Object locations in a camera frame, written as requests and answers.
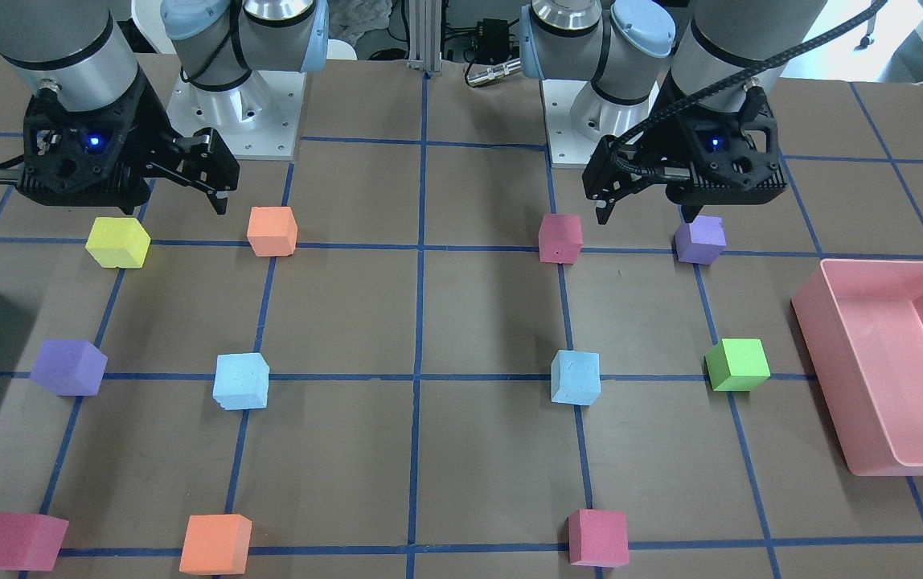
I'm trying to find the red foam block near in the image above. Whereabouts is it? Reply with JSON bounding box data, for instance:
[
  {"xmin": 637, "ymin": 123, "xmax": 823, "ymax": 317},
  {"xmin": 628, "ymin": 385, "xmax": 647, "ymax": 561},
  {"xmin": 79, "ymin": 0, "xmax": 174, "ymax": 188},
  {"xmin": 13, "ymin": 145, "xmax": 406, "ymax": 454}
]
[{"xmin": 567, "ymin": 508, "xmax": 630, "ymax": 569}]

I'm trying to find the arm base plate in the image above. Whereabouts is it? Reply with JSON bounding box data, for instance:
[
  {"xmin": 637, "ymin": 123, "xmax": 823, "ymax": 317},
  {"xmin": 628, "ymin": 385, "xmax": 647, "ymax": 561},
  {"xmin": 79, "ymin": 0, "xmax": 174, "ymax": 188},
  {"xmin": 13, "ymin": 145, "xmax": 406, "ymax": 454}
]
[
  {"xmin": 541, "ymin": 80, "xmax": 609, "ymax": 168},
  {"xmin": 166, "ymin": 71, "xmax": 308, "ymax": 161}
]

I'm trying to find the pink plastic tray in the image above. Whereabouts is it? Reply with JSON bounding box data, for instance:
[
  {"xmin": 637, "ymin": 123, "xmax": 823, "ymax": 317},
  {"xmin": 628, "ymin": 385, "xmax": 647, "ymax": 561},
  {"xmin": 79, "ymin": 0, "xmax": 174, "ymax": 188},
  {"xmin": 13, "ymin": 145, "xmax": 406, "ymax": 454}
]
[{"xmin": 792, "ymin": 259, "xmax": 923, "ymax": 476}]

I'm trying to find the purple foam block far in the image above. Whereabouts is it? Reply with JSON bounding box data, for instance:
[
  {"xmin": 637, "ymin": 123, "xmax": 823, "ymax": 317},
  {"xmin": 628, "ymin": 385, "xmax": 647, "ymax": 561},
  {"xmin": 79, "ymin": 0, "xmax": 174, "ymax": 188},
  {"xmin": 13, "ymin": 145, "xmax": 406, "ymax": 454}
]
[{"xmin": 674, "ymin": 214, "xmax": 728, "ymax": 265}]

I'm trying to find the orange foam block near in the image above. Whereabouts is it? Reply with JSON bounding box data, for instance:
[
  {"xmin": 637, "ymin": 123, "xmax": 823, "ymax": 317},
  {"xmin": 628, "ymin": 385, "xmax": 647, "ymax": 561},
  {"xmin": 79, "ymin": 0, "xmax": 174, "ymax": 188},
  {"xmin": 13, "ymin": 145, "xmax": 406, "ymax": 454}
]
[{"xmin": 178, "ymin": 514, "xmax": 253, "ymax": 576}]

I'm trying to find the red foam block far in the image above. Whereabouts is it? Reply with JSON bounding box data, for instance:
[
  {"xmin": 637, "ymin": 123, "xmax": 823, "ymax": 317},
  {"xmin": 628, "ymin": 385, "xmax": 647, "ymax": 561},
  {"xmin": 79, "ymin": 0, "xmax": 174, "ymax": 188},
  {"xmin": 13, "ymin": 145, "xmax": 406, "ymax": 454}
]
[{"xmin": 538, "ymin": 213, "xmax": 584, "ymax": 265}]

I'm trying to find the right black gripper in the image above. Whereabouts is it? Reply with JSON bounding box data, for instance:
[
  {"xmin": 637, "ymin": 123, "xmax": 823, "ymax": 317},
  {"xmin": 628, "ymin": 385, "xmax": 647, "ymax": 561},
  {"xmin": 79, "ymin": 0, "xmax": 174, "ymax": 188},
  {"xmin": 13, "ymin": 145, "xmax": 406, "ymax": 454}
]
[{"xmin": 16, "ymin": 74, "xmax": 240, "ymax": 216}]

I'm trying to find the purple foam block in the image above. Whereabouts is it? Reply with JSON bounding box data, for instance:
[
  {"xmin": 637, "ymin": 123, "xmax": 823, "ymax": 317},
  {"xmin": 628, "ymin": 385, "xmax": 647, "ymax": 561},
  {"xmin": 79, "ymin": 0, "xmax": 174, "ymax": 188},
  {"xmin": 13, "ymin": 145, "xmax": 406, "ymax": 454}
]
[
  {"xmin": 29, "ymin": 339, "xmax": 108, "ymax": 396},
  {"xmin": 674, "ymin": 214, "xmax": 728, "ymax": 265}
]

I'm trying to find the purple foam block near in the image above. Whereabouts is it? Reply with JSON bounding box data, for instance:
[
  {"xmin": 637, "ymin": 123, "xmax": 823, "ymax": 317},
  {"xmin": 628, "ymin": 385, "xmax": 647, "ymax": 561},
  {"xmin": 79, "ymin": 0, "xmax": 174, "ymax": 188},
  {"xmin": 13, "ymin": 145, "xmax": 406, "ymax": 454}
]
[{"xmin": 29, "ymin": 339, "xmax": 108, "ymax": 396}]

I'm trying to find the braided black cable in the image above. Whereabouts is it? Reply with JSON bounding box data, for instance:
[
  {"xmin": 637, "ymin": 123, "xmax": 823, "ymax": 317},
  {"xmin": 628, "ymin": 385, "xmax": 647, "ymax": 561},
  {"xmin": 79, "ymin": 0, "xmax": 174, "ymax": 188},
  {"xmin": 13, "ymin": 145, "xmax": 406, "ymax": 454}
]
[{"xmin": 613, "ymin": 0, "xmax": 888, "ymax": 174}]

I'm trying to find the orange foam block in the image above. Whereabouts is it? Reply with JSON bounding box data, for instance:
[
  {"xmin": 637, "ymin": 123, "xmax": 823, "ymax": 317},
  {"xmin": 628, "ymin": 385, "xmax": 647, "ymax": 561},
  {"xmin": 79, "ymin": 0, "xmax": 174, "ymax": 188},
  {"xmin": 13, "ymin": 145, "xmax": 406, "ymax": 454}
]
[
  {"xmin": 178, "ymin": 514, "xmax": 253, "ymax": 576},
  {"xmin": 246, "ymin": 206, "xmax": 297, "ymax": 257}
]

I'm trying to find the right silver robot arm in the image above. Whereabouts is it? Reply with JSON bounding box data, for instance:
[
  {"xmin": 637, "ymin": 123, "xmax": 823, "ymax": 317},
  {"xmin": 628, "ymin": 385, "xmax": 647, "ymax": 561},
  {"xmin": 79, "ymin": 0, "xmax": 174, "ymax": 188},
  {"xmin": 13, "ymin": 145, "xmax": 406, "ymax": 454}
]
[{"xmin": 0, "ymin": 1, "xmax": 329, "ymax": 214}]

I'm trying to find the light blue foam block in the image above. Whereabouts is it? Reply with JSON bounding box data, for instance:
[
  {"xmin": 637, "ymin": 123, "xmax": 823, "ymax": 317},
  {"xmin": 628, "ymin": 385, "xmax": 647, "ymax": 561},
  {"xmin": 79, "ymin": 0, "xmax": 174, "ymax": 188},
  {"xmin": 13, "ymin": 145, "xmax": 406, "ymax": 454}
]
[{"xmin": 212, "ymin": 352, "xmax": 269, "ymax": 411}]

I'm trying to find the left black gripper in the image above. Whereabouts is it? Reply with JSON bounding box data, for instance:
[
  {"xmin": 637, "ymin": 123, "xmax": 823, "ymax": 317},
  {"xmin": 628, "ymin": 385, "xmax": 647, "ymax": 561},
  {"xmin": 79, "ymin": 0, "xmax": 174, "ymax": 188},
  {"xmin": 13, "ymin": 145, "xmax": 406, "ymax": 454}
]
[{"xmin": 582, "ymin": 87, "xmax": 788, "ymax": 226}]

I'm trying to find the yellow foam block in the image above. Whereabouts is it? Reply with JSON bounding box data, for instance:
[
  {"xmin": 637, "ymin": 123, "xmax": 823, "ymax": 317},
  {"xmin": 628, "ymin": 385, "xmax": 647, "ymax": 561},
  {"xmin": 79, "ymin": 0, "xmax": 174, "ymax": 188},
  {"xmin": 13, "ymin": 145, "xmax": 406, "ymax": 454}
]
[{"xmin": 85, "ymin": 216, "xmax": 150, "ymax": 269}]

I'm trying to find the red foam block corner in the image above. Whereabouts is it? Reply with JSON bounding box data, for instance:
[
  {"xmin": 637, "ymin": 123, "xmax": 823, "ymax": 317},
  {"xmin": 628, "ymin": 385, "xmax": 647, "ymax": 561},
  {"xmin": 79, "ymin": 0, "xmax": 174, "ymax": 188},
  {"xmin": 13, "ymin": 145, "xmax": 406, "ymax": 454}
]
[{"xmin": 0, "ymin": 512, "xmax": 69, "ymax": 572}]

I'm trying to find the green foam block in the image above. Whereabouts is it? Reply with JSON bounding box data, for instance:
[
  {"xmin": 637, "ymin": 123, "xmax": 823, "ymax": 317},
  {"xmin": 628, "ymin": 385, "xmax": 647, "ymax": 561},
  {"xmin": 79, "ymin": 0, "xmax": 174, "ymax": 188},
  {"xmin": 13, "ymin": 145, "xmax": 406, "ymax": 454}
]
[{"xmin": 704, "ymin": 338, "xmax": 772, "ymax": 392}]

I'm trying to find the red foam block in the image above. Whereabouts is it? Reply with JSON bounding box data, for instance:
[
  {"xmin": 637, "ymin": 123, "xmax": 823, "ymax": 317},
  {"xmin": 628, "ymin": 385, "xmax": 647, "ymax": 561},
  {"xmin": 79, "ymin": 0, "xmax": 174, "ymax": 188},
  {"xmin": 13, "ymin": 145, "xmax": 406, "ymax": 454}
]
[
  {"xmin": 567, "ymin": 508, "xmax": 630, "ymax": 569},
  {"xmin": 538, "ymin": 213, "xmax": 584, "ymax": 265}
]

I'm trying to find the aluminium frame post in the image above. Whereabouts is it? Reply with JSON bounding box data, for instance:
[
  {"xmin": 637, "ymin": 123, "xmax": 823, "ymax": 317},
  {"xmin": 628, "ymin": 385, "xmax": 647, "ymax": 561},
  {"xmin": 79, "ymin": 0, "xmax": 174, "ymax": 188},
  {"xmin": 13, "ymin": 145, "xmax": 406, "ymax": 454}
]
[{"xmin": 403, "ymin": 1, "xmax": 444, "ymax": 78}]

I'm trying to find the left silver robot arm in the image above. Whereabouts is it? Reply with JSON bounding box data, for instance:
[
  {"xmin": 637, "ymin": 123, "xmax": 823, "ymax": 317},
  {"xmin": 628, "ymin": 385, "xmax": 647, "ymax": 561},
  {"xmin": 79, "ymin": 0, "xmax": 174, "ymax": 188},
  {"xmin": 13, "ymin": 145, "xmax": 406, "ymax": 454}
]
[{"xmin": 518, "ymin": 1, "xmax": 825, "ymax": 224}]

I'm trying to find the orange foam block far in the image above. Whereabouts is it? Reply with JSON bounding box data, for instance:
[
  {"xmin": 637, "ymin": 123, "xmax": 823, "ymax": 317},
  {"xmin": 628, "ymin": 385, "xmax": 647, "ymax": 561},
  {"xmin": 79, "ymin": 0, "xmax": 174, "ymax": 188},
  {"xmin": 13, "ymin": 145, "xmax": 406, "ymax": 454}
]
[{"xmin": 246, "ymin": 206, "xmax": 297, "ymax": 257}]

